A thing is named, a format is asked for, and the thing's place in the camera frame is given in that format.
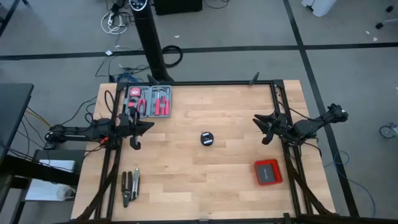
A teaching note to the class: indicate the black power adapter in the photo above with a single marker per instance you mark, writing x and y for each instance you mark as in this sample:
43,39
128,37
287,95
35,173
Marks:
50,146

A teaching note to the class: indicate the clear plastic cup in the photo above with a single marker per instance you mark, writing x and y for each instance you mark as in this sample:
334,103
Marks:
66,193

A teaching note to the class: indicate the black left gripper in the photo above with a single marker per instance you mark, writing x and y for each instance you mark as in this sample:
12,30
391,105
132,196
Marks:
129,127

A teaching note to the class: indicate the red square tray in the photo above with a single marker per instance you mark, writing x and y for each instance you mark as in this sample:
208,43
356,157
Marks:
271,183

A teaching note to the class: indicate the black tower fan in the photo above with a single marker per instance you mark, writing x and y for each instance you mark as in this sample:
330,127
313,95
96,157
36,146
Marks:
149,37

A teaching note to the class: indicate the small red box cutter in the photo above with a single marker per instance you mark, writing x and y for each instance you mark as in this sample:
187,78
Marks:
132,103

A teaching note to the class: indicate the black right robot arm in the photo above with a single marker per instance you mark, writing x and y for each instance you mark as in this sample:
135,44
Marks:
311,126

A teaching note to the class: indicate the red tape measure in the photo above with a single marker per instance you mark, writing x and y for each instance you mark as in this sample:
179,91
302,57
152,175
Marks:
135,92

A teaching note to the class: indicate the grey tool kit case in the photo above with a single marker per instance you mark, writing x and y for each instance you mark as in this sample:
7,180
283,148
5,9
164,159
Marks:
149,93

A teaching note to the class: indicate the grey caster wheel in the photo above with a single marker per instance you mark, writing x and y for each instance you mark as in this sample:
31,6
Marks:
387,131

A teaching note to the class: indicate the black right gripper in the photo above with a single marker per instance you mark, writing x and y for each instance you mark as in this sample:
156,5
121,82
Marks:
280,126

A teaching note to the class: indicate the white power strip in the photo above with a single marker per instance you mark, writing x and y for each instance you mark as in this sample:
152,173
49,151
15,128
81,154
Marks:
110,19

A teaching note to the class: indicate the black floor box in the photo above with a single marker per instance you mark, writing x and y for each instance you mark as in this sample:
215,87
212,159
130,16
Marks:
177,6

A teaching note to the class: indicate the black angled bracket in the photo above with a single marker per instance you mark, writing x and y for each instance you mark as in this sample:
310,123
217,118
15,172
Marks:
153,80
254,79

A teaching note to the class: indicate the black desk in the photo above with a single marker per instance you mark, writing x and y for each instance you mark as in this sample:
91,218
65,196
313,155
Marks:
14,105

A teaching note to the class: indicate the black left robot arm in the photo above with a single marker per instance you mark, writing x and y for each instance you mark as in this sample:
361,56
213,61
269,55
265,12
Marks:
77,132

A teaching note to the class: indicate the office chair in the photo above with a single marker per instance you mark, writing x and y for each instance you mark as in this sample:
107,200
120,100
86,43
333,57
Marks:
392,21

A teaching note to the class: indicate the dark grey rectangular block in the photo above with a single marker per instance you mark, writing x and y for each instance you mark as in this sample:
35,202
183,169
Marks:
266,173

